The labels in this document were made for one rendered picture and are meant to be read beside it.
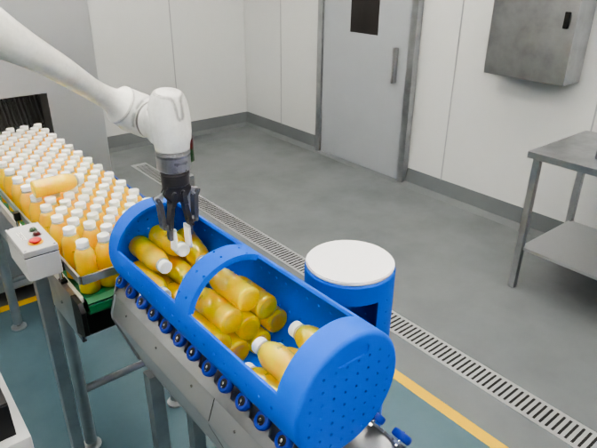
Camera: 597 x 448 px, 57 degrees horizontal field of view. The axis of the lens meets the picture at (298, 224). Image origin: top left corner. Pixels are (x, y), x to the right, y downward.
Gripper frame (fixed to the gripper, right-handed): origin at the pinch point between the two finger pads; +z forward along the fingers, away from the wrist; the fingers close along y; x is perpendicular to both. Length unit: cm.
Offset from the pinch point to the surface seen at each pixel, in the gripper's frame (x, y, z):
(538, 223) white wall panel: 47, 320, 112
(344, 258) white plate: -20, 45, 14
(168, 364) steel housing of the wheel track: -12.4, -13.5, 30.1
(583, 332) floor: -36, 223, 118
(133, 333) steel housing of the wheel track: 8.9, -14.1, 32.0
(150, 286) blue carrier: -9.2, -14.4, 5.9
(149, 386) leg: 13, -10, 58
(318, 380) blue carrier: -69, -9, -2
